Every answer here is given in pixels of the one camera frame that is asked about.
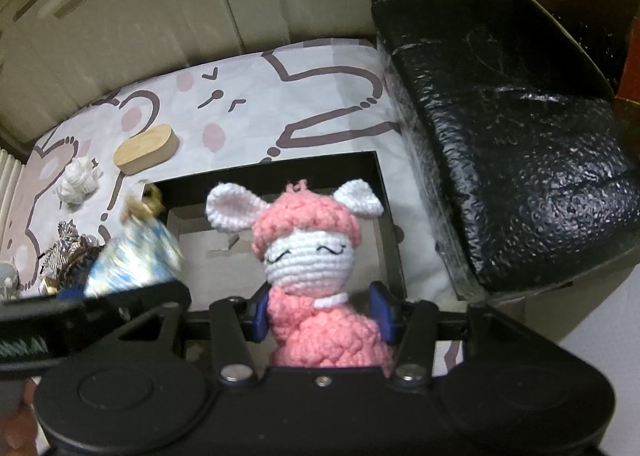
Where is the blue white pouch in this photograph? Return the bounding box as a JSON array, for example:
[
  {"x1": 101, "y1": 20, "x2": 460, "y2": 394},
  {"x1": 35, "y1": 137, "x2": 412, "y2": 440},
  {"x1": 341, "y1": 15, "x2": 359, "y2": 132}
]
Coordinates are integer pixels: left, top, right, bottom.
[{"x1": 84, "y1": 182, "x2": 184, "y2": 298}]

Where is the white ribbed panel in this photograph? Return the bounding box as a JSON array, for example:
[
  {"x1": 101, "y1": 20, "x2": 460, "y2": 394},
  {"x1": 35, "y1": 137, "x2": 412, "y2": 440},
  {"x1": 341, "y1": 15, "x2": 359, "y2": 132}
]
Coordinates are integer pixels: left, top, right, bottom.
[{"x1": 0, "y1": 150, "x2": 32, "y2": 242}]

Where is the pink crochet doll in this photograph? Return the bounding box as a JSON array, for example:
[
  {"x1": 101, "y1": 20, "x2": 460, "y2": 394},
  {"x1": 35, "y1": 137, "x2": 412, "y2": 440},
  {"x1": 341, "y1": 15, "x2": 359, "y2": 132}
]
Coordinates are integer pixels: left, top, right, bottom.
[{"x1": 206, "y1": 178, "x2": 396, "y2": 368}]

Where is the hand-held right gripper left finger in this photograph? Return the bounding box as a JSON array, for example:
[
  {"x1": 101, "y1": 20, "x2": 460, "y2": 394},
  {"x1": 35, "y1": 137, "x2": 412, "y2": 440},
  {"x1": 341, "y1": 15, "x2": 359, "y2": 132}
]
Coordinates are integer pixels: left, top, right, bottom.
[{"x1": 116, "y1": 287, "x2": 272, "y2": 383}]

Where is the black bubble wrap package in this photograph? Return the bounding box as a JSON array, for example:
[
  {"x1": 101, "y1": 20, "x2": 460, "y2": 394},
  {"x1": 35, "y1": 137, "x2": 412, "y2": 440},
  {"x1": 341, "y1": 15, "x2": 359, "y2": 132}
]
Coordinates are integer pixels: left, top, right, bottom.
[{"x1": 371, "y1": 0, "x2": 640, "y2": 293}]

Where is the black cardboard box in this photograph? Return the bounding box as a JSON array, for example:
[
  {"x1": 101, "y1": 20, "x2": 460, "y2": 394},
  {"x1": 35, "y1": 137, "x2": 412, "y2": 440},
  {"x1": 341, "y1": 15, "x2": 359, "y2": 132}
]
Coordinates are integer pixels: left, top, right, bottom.
[{"x1": 144, "y1": 150, "x2": 407, "y2": 313}]

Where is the small grey figurine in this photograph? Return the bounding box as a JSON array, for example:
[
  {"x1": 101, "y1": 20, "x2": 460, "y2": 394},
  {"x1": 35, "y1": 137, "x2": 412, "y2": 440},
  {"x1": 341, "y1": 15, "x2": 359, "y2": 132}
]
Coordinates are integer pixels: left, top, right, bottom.
[{"x1": 0, "y1": 263, "x2": 21, "y2": 301}]

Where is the zebra striped item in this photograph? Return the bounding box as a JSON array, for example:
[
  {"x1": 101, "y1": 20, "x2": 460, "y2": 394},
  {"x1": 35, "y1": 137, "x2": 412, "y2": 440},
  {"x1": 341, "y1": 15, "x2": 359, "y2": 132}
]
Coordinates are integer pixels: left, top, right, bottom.
[{"x1": 39, "y1": 219, "x2": 107, "y2": 293}]

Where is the oval wooden block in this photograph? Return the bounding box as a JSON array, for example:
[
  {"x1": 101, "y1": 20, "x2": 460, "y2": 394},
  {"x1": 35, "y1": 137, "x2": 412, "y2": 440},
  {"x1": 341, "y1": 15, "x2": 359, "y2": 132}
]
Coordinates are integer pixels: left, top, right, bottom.
[{"x1": 113, "y1": 123, "x2": 180, "y2": 177}]

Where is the person's left forearm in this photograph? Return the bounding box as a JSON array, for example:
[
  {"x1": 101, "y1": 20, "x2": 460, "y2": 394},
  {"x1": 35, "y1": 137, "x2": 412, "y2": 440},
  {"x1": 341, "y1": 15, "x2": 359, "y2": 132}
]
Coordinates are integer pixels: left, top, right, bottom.
[{"x1": 0, "y1": 376, "x2": 40, "y2": 456}]

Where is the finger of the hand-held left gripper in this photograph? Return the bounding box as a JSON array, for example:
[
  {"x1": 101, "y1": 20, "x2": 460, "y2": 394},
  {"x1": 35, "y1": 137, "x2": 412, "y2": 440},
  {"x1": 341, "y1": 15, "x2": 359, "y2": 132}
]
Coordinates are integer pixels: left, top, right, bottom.
[{"x1": 0, "y1": 281, "x2": 192, "y2": 373}]

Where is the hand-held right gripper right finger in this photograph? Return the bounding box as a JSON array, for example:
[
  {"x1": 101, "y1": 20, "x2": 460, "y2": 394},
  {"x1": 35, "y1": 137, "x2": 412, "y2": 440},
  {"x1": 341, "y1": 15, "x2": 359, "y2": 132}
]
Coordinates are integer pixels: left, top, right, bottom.
[{"x1": 370, "y1": 283, "x2": 502, "y2": 381}]

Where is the bear printed bed sheet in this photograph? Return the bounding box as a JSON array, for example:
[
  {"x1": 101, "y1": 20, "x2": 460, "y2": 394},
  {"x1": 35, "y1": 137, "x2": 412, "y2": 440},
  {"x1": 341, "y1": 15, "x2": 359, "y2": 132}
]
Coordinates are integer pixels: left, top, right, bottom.
[{"x1": 0, "y1": 38, "x2": 468, "y2": 379}]

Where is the white yarn ball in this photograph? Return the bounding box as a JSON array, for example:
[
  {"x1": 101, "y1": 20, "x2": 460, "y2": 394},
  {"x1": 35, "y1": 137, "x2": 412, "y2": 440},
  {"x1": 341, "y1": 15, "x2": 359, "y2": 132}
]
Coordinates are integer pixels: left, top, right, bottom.
[{"x1": 56, "y1": 158, "x2": 102, "y2": 208}]

